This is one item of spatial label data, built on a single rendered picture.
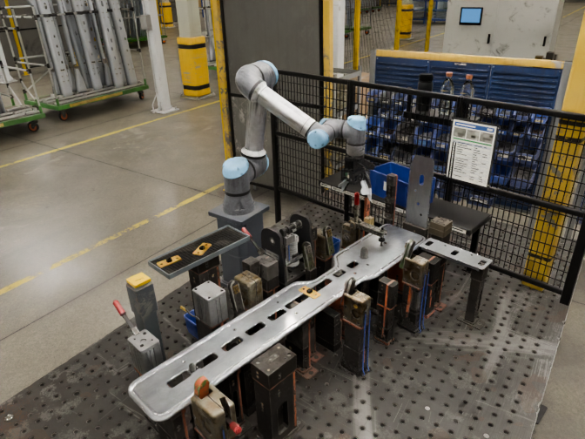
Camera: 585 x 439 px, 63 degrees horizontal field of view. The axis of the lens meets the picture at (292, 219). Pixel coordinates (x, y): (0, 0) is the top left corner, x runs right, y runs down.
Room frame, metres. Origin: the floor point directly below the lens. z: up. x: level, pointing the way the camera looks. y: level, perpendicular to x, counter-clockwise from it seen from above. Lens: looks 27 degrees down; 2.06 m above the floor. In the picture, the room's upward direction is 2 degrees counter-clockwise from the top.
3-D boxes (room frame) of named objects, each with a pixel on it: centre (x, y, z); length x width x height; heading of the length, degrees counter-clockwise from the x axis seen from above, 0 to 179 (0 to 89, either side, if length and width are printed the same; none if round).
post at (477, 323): (1.64, -0.76, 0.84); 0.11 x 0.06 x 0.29; 45
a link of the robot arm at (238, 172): (2.01, 0.24, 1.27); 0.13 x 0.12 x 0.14; 152
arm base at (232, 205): (2.00, 0.25, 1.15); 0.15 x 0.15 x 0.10
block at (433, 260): (1.71, -0.57, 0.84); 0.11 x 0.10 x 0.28; 45
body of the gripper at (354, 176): (1.87, -0.26, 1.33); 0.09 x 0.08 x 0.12; 135
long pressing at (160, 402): (1.44, -0.05, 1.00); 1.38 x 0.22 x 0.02; 135
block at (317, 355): (1.47, -0.05, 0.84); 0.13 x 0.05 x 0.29; 45
